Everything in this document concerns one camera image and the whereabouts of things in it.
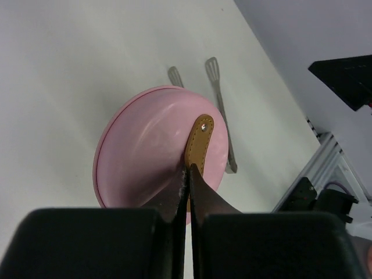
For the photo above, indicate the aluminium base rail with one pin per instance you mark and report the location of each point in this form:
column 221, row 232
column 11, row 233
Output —
column 329, row 165

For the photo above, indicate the steel food tongs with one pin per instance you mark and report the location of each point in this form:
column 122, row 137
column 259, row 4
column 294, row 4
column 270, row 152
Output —
column 213, row 73

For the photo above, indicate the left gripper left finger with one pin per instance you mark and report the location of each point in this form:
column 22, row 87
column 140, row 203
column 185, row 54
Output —
column 145, row 242

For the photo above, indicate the pink lid with brown strap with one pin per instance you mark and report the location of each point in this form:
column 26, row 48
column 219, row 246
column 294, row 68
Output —
column 143, row 147

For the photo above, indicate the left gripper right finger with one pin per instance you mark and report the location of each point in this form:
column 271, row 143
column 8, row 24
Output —
column 229, row 244

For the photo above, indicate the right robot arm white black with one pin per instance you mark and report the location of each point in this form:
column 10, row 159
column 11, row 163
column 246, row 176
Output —
column 350, row 80

